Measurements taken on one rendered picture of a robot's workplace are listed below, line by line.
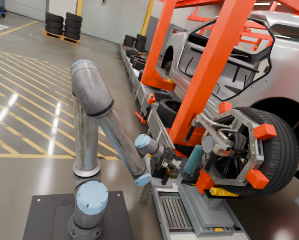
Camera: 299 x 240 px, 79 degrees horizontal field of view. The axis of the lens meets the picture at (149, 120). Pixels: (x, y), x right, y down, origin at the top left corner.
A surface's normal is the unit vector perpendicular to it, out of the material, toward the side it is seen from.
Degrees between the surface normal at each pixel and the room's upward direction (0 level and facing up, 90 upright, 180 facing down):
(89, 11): 90
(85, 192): 6
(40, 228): 0
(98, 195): 6
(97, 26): 90
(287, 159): 62
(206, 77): 90
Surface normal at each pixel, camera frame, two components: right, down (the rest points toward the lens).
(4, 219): 0.30, -0.86
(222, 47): 0.20, 0.48
